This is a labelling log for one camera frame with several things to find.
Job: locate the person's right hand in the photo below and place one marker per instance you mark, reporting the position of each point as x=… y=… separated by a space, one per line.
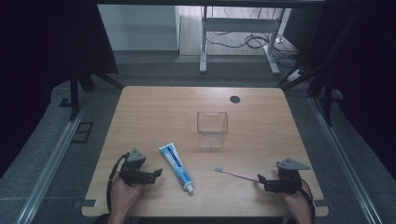
x=297 y=203

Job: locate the white and blue toothpaste tube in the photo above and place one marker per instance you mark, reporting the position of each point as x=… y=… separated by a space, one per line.
x=176 y=167

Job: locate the pink toothbrush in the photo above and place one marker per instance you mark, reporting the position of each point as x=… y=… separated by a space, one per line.
x=235 y=174

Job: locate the clear plastic container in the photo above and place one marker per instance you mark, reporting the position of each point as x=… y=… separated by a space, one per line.
x=212 y=129

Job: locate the person's left hand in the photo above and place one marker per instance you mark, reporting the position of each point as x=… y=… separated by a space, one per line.
x=124 y=194

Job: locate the metal floor rail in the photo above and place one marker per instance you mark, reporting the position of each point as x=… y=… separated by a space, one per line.
x=53 y=161
x=339 y=158

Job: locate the white power strip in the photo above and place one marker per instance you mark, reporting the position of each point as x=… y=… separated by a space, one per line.
x=295 y=75

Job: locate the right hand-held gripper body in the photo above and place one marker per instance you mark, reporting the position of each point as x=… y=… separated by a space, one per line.
x=289 y=179

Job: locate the black metal stand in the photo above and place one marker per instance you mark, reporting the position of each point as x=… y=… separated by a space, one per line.
x=74 y=93
x=327 y=90

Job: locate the white desk frame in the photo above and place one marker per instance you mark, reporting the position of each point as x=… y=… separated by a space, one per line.
x=238 y=25

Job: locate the black round table grommet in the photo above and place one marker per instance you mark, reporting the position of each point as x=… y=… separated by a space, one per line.
x=234 y=99

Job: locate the white cabinet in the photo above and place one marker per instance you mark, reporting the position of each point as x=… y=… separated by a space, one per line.
x=140 y=28

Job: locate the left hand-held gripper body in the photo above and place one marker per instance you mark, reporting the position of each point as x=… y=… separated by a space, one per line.
x=134 y=170

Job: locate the dark curtain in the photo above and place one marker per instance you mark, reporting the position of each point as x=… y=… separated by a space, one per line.
x=367 y=62
x=46 y=46

